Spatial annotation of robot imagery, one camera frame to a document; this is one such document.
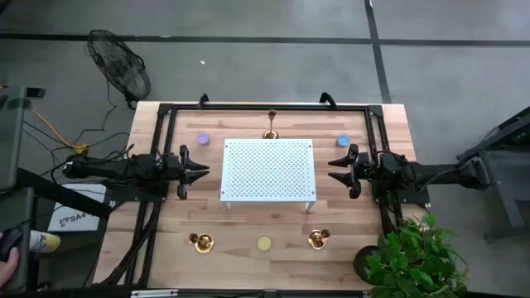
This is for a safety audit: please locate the black floor cable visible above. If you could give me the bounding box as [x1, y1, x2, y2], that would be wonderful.
[22, 78, 137, 183]

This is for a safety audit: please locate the silver metal bracket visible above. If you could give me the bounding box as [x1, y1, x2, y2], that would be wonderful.
[130, 289, 179, 298]

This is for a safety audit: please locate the black diagonal beam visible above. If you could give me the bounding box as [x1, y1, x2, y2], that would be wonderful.
[16, 167, 113, 220]

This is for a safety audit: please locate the white cardboard box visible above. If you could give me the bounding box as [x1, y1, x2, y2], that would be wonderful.
[47, 183, 108, 233]

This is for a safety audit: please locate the person's hand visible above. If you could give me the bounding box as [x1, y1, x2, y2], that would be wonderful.
[0, 232, 20, 289]

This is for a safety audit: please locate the gray metal stand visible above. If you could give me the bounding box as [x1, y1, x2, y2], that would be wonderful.
[457, 106, 530, 243]

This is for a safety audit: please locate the white yellow can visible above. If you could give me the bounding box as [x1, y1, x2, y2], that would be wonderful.
[29, 230, 61, 254]

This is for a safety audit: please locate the dark gray cabinet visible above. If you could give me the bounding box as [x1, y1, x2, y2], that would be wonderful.
[0, 186, 36, 293]

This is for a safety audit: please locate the black plant pot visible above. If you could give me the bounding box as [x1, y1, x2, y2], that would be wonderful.
[352, 244, 380, 286]

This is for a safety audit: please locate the black aluminium frame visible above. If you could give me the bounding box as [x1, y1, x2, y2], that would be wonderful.
[94, 103, 431, 290]

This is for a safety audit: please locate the tall gold candlestick holder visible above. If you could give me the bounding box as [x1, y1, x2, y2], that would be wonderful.
[263, 108, 280, 140]

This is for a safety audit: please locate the yellow extension cable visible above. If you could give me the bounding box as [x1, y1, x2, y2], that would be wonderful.
[28, 108, 90, 157]

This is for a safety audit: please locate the green leafy plant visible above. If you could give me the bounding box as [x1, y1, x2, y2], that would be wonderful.
[364, 213, 469, 298]

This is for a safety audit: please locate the black floor fan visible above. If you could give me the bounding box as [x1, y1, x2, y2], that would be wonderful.
[84, 28, 152, 109]

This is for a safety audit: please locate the gray metal cabinet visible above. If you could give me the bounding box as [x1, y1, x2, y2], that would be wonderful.
[0, 84, 46, 191]

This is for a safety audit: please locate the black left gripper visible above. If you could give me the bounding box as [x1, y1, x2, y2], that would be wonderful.
[164, 144, 210, 201]

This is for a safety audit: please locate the white perforated metal rack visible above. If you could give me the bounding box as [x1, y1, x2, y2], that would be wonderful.
[219, 138, 318, 212]

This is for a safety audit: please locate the black handheld device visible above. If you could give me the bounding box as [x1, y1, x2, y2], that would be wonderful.
[0, 228, 22, 262]

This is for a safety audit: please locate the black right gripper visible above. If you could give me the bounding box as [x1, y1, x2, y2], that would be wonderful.
[327, 143, 376, 200]

